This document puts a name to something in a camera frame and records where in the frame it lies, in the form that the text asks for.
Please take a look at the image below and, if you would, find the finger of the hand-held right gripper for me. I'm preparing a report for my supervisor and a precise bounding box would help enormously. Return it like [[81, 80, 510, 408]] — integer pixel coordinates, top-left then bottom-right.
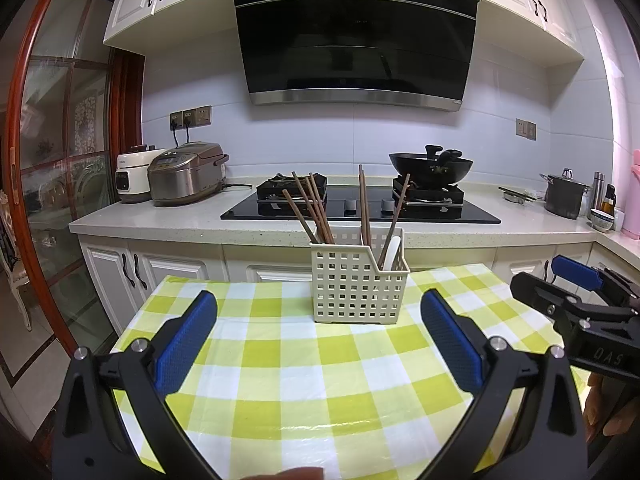
[[550, 255, 640, 307], [510, 271, 637, 334]]

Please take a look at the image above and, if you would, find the blue and white bowl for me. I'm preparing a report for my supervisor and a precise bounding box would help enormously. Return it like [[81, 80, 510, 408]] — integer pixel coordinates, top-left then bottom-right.
[[590, 208, 616, 232]]

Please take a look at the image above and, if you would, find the set of wooden chopsticks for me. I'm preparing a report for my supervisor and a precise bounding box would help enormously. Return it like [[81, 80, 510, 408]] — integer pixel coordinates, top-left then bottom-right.
[[281, 164, 412, 271]]

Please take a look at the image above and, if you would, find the steel stockpot with lid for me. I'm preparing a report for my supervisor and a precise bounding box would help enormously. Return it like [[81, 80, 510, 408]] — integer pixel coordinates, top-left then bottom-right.
[[540, 168, 591, 220]]

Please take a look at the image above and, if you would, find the wooden framed glass door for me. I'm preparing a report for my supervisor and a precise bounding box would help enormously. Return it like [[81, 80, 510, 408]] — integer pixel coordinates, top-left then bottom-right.
[[0, 0, 146, 386]]

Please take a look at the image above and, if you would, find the black burner grate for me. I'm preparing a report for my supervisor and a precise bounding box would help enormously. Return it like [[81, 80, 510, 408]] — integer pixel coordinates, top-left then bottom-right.
[[392, 175, 465, 206], [256, 172, 328, 203]]

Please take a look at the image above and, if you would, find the green checked tablecloth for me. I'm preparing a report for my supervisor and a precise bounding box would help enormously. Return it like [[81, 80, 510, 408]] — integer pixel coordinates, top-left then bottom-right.
[[109, 262, 591, 480]]

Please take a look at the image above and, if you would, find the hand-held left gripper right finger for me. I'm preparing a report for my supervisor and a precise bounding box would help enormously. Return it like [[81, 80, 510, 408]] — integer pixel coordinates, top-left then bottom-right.
[[420, 287, 588, 480]]

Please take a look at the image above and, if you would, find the wall socket strip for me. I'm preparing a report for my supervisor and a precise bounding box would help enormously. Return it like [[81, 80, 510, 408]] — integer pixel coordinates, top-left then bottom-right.
[[169, 105, 213, 128]]

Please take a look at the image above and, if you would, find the person's left hand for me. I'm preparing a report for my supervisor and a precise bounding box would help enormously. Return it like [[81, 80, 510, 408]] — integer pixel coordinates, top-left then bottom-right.
[[231, 466, 326, 480]]

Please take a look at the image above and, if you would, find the white electric cooker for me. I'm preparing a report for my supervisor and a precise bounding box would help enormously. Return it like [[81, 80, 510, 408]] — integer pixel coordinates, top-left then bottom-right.
[[115, 145, 166, 204]]

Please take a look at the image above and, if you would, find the cream plastic utensil basket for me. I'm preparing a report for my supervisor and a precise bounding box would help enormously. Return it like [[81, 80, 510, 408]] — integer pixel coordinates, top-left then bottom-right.
[[309, 232, 412, 325]]

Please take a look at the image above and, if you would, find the white upper cabinet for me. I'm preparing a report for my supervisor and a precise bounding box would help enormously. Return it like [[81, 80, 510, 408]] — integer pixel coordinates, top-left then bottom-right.
[[477, 0, 586, 68], [102, 0, 236, 56]]

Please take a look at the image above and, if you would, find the black glass range hood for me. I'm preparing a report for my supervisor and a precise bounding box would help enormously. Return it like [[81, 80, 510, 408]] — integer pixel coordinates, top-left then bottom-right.
[[230, 0, 482, 113]]

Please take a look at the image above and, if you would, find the large white ceramic spoon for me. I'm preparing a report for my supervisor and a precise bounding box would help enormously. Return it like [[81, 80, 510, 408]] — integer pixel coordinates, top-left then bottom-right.
[[382, 236, 402, 271]]

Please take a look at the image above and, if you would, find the person's right hand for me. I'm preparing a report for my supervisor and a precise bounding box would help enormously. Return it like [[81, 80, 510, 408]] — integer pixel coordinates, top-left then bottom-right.
[[584, 374, 640, 443]]

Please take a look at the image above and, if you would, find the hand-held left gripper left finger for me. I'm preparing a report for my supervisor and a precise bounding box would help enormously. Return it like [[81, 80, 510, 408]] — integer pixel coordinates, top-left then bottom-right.
[[52, 290, 221, 480]]

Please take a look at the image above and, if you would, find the brown steel rice cooker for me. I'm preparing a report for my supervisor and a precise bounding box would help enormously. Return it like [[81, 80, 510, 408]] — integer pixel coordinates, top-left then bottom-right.
[[147, 141, 231, 207]]

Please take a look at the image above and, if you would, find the black wok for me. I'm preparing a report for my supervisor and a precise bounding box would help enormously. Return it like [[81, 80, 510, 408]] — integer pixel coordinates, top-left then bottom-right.
[[389, 144, 474, 187]]

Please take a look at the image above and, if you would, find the black glass cooktop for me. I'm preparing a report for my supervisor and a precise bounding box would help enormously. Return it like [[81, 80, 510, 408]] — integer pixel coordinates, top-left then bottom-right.
[[220, 185, 502, 225]]

